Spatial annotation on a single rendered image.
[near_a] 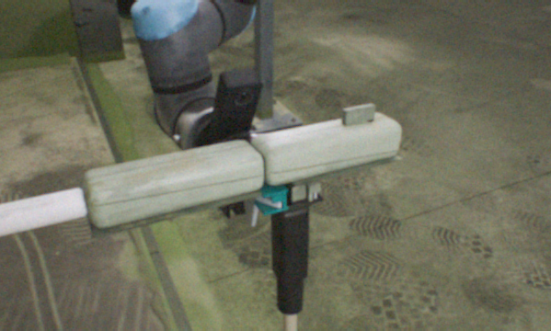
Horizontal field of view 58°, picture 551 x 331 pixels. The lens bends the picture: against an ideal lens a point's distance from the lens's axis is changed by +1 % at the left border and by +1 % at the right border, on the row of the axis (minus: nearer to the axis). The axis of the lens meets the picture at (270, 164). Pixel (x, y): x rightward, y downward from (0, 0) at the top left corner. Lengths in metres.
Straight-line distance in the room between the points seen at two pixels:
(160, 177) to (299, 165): 0.13
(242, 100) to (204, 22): 0.20
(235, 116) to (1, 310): 0.69
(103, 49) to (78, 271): 1.37
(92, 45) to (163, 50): 1.63
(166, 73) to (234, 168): 0.29
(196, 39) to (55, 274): 0.63
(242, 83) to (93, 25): 1.78
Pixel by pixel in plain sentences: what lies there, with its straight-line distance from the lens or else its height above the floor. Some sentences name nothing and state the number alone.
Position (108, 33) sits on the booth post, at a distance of 2.30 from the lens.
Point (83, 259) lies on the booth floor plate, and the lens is 1.15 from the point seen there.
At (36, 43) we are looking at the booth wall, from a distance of 2.29.
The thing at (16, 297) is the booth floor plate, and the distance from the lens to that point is 1.12.
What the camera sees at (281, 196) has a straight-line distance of 0.47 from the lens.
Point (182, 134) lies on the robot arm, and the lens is 0.66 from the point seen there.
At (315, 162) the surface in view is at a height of 0.54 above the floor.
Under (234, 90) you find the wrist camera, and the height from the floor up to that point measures 0.57.
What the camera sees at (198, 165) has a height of 0.56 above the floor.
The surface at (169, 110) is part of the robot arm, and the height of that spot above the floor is 0.47.
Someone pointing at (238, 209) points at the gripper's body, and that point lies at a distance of 0.57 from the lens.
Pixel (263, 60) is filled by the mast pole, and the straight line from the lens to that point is 1.61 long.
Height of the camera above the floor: 0.78
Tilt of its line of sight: 32 degrees down
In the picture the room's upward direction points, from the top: straight up
